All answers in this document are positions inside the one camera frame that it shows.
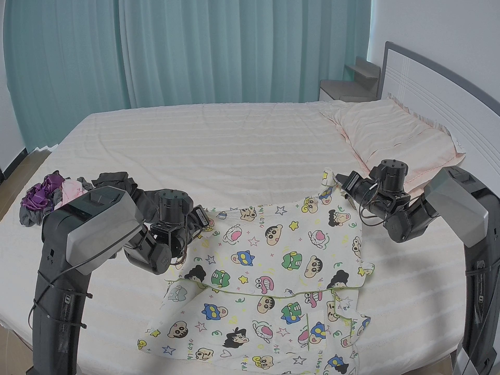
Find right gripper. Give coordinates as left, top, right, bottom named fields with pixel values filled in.
left=342, top=170, right=376, bottom=206

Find black garment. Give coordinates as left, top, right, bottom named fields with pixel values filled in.
left=91, top=171, right=163, bottom=226

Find grey bedside table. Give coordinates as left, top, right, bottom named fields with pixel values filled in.
left=320, top=56, right=381, bottom=102

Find blue-green curtain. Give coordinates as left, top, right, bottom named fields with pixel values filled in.
left=3, top=0, right=131, bottom=149
left=117, top=0, right=373, bottom=108

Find black cable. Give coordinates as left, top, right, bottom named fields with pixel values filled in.
left=357, top=184, right=391, bottom=227

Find bed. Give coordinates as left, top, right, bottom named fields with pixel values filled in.
left=0, top=41, right=500, bottom=375

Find pile of clothes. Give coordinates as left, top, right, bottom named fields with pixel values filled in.
left=19, top=171, right=94, bottom=227

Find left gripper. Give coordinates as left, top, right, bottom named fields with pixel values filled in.
left=187, top=205, right=215, bottom=239

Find white printed pyjama top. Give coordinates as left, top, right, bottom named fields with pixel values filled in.
left=137, top=167, right=376, bottom=375

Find pale pink striped pillow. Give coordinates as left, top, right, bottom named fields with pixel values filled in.
left=320, top=97, right=466, bottom=193

